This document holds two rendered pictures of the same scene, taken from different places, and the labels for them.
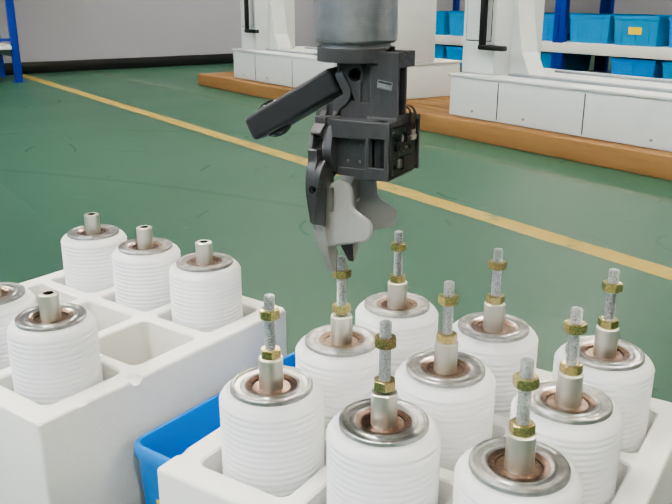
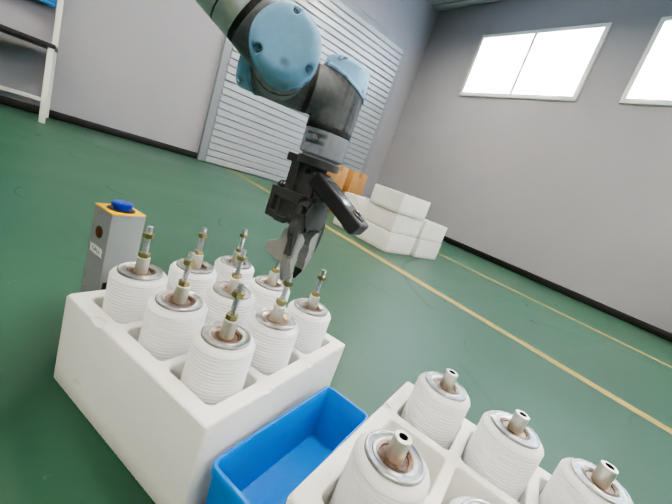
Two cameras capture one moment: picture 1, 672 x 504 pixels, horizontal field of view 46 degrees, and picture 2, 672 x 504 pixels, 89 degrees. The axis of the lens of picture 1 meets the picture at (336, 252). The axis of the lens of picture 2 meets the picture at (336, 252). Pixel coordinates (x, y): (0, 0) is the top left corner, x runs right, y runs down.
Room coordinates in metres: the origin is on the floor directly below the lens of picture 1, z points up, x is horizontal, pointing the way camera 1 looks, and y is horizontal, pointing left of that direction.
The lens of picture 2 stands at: (1.32, -0.01, 0.54)
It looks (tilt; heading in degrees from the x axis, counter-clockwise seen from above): 13 degrees down; 173
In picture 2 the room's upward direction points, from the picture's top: 19 degrees clockwise
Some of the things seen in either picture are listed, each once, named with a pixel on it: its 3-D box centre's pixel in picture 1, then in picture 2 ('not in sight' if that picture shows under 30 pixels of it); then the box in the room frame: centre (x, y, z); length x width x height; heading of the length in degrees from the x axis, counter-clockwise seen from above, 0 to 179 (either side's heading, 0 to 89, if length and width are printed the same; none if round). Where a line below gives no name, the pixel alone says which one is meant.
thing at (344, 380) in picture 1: (341, 418); (262, 361); (0.74, -0.01, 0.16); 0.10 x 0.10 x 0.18
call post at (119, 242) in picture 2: not in sight; (108, 276); (0.58, -0.39, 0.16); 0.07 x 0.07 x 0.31; 57
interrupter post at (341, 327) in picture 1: (341, 329); (277, 313); (0.74, -0.01, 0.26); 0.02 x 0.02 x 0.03
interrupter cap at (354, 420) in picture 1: (383, 422); (271, 283); (0.58, -0.04, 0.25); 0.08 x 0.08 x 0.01
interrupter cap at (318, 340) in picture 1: (341, 340); (275, 319); (0.74, -0.01, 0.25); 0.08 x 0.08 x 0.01
